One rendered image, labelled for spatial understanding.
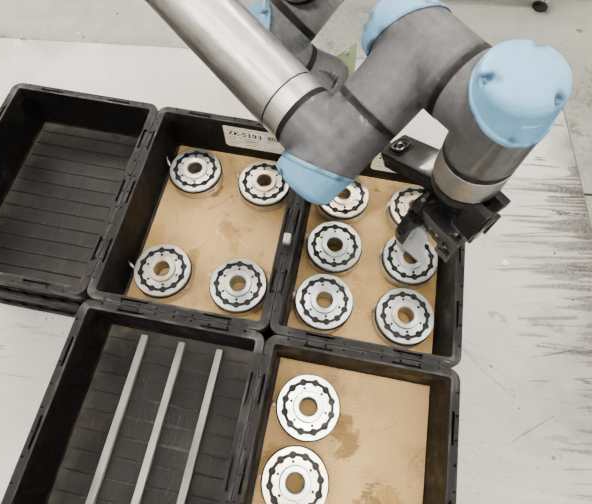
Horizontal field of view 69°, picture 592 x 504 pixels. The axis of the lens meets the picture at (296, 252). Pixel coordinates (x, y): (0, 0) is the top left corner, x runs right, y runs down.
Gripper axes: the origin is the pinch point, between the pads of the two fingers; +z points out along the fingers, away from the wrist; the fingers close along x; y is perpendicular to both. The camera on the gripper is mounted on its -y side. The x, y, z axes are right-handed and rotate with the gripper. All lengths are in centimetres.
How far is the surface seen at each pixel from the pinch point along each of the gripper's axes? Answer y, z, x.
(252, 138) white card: -36.6, 9.9, -8.4
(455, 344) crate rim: 16.4, 6.7, -4.3
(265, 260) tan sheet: -15.6, 15.4, -19.8
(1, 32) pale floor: -226, 96, -54
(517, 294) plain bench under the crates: 17.2, 32.0, 22.5
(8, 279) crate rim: -32, 2, -57
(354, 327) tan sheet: 4.4, 16.0, -13.7
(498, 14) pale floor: -95, 114, 168
